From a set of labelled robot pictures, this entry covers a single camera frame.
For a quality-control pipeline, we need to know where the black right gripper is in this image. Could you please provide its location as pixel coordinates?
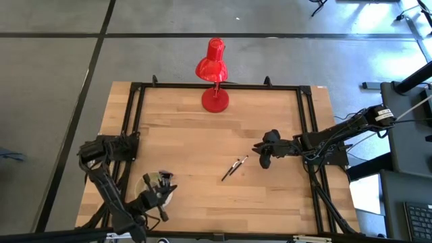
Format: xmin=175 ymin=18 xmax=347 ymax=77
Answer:
xmin=252 ymin=129 xmax=302 ymax=170

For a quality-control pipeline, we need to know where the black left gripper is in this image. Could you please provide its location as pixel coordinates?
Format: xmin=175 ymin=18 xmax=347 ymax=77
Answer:
xmin=133 ymin=173 xmax=178 ymax=223

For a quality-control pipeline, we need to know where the red desk lamp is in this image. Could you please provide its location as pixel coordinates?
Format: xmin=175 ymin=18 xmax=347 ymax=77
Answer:
xmin=194 ymin=36 xmax=231 ymax=114

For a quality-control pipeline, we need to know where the black desk foot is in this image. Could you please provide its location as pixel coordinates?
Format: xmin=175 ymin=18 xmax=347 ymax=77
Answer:
xmin=347 ymin=151 xmax=394 ymax=182

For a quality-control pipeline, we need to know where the black extrusion crossbeam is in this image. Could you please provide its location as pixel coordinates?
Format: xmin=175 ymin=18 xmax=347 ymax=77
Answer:
xmin=0 ymin=226 xmax=409 ymax=243

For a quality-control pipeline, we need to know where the grey desk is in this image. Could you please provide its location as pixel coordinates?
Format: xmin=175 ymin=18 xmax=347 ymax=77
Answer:
xmin=380 ymin=80 xmax=432 ymax=178
xmin=379 ymin=168 xmax=432 ymax=243

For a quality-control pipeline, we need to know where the black chair base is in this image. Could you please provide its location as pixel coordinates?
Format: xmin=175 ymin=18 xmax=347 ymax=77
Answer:
xmin=308 ymin=0 xmax=329 ymax=18

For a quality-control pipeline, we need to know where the black diagonal beam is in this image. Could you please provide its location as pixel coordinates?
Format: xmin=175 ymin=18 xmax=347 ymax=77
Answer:
xmin=393 ymin=60 xmax=432 ymax=96

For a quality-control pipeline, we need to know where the black keyboard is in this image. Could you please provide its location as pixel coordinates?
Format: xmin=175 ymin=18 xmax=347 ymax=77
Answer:
xmin=402 ymin=201 xmax=432 ymax=242

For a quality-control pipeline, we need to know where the silver metal bracket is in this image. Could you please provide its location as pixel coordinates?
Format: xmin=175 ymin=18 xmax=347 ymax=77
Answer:
xmin=292 ymin=234 xmax=334 ymax=243
xmin=105 ymin=231 xmax=145 ymax=241

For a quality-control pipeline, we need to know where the black aluminium table frame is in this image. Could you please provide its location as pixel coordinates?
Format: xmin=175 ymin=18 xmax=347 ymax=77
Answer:
xmin=74 ymin=74 xmax=361 ymax=238

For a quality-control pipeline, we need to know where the grey floor bracket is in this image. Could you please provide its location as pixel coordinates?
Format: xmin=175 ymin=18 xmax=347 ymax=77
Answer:
xmin=361 ymin=81 xmax=383 ymax=91

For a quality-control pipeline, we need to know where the white cable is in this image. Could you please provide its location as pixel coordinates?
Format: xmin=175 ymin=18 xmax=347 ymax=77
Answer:
xmin=393 ymin=95 xmax=432 ymax=122

